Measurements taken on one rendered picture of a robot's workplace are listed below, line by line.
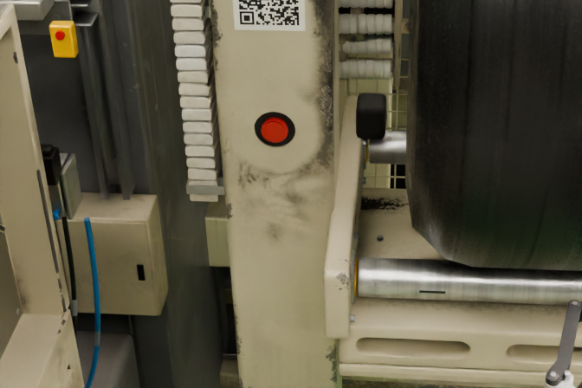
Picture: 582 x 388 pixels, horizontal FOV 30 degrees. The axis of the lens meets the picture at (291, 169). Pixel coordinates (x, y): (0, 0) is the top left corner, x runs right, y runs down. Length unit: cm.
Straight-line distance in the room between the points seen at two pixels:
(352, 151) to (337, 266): 23
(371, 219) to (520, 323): 33
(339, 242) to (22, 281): 35
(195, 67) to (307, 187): 19
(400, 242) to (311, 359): 20
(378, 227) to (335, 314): 30
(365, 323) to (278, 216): 16
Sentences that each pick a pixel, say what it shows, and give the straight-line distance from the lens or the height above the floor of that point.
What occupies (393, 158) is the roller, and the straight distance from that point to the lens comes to 146.
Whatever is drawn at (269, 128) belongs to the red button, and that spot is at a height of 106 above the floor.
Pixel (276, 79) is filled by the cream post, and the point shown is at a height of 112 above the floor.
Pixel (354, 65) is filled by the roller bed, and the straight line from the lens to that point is 162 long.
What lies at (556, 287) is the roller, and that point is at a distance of 124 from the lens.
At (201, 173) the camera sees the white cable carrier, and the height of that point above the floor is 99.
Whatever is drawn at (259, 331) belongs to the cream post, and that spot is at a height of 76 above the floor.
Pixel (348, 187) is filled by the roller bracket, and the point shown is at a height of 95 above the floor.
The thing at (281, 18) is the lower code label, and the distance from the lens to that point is 114.
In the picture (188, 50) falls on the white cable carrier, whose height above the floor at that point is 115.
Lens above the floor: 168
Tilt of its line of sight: 33 degrees down
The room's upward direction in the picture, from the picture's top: 2 degrees counter-clockwise
